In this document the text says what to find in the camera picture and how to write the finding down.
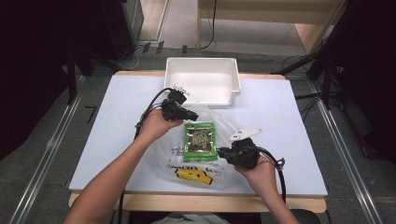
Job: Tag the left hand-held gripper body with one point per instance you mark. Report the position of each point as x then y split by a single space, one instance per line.
174 107

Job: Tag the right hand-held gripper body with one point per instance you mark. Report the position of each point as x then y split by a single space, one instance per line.
244 154

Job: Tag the green snack packet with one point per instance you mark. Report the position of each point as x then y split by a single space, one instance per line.
200 141

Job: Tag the clear plastic bag yellow smiley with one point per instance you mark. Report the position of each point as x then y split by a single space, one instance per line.
199 174

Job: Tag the white plastic bin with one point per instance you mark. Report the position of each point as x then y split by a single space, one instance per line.
202 84

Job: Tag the person's left hand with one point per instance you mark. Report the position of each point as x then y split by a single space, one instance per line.
155 126

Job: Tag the person's right hand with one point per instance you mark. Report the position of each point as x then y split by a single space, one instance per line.
260 177

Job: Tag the small black floor plug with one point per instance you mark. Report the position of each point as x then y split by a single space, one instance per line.
184 49

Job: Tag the person's grey shirt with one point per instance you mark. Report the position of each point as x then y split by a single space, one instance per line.
193 218

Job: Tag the black cabinet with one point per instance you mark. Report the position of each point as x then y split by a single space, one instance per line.
123 28

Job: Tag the black metal stand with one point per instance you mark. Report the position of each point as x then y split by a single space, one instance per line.
71 74

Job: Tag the black tripod stand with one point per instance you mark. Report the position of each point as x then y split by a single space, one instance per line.
327 77

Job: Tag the light wooden shelf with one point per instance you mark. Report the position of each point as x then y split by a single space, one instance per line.
264 12

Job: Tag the metal floor rail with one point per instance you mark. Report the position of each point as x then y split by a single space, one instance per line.
46 152
345 155

